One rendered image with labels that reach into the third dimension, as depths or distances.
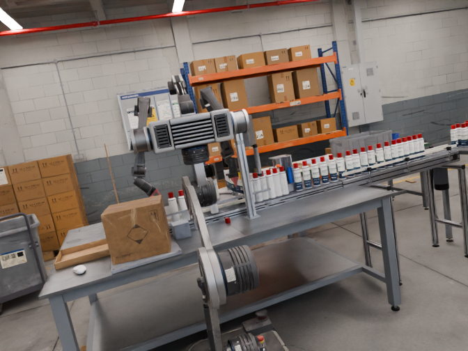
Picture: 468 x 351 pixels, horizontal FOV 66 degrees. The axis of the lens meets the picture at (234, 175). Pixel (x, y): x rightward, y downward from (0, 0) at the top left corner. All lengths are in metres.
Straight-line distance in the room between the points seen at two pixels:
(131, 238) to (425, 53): 8.17
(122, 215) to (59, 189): 3.64
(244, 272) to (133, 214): 0.74
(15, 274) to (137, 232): 2.49
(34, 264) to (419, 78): 8.00
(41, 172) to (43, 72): 2.17
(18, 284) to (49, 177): 1.73
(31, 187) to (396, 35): 7.46
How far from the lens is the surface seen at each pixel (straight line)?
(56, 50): 7.08
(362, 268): 2.94
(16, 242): 4.17
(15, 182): 5.57
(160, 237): 1.92
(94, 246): 2.49
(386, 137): 4.50
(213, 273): 1.35
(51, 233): 5.62
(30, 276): 4.28
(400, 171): 3.10
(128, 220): 1.91
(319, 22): 7.94
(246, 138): 2.25
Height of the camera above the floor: 1.47
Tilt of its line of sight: 9 degrees down
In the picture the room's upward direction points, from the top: 10 degrees counter-clockwise
